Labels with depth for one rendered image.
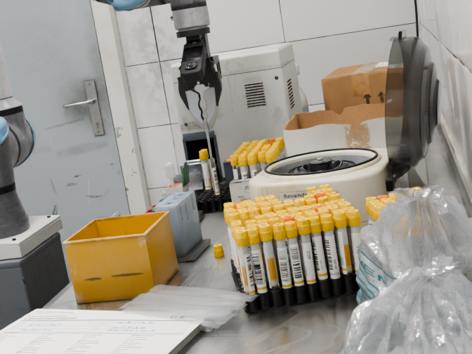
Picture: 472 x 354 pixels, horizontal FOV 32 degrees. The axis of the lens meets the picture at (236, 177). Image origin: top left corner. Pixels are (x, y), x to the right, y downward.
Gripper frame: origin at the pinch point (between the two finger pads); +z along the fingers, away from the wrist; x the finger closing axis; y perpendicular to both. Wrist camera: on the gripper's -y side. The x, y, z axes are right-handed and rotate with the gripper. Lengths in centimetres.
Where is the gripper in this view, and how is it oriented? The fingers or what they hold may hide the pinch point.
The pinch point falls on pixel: (206, 124)
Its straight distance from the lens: 174.1
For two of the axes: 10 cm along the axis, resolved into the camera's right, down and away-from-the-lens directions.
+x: -9.7, 1.2, 2.0
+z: 1.6, 9.7, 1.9
